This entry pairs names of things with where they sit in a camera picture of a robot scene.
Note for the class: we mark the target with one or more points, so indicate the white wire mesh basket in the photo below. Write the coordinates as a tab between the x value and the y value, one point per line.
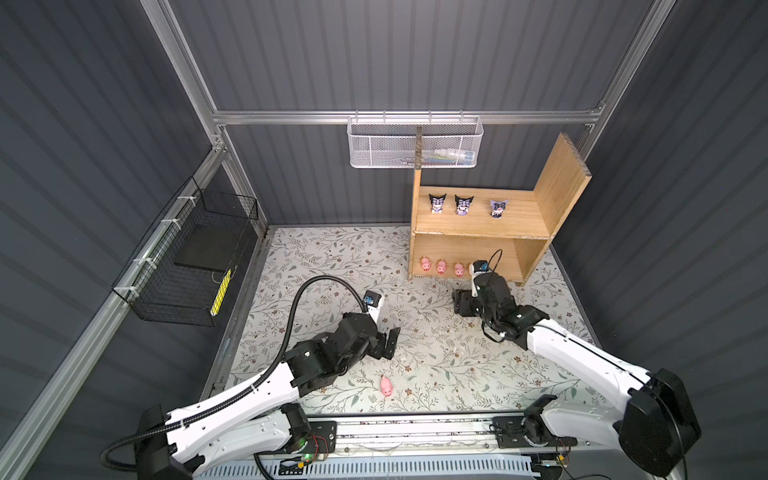
373	142

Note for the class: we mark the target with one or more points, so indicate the items in mesh basket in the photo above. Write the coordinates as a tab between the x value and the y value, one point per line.
440	158

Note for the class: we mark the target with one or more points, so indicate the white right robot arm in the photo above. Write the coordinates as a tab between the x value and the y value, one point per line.
649	416

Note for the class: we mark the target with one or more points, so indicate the white vented cover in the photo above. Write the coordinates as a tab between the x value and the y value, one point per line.
474	466

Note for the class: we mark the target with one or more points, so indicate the purple black cat figurine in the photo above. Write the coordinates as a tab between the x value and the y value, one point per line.
437	203
463	205
498	208

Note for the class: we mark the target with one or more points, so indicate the wooden shelf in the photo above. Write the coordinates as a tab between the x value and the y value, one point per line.
526	230

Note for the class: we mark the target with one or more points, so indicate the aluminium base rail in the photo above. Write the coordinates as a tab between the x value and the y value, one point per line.
420	432

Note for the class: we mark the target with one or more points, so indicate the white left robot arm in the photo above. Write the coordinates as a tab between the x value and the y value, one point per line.
303	369

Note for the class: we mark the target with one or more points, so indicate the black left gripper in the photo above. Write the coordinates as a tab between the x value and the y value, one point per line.
390	348

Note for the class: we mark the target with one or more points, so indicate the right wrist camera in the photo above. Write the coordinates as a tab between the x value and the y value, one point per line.
478	269

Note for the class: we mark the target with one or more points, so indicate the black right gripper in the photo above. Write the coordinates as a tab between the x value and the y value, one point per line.
461	301

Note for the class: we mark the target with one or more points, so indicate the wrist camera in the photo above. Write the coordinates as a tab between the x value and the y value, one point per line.
374	303
478	269

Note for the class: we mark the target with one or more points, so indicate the black wire basket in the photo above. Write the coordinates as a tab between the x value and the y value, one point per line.
176	278

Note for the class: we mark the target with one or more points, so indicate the yellow marker pen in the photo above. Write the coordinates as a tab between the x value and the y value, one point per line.
221	293

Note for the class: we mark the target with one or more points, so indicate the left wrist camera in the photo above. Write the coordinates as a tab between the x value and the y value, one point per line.
374	303

